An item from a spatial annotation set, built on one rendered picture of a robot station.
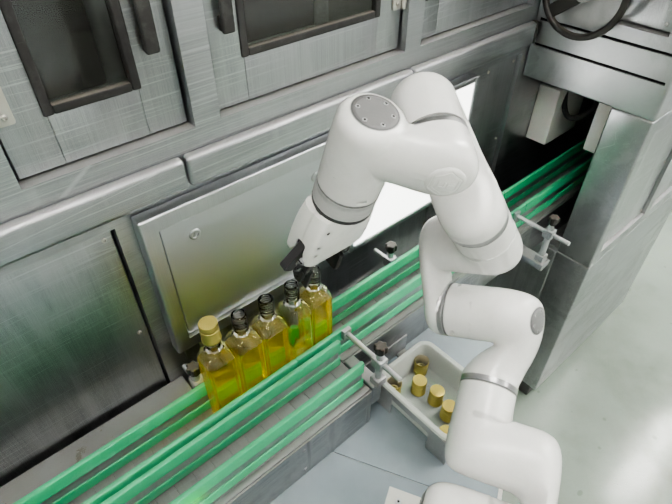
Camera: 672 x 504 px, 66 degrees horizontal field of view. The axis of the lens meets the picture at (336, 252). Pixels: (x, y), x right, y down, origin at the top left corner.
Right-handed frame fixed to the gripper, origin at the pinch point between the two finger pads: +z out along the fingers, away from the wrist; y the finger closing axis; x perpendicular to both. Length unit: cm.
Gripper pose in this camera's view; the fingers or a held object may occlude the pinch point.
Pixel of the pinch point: (318, 263)
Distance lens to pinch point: 73.7
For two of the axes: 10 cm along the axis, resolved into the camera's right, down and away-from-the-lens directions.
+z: -2.2, 5.3, 8.2
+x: 6.1, 7.3, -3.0
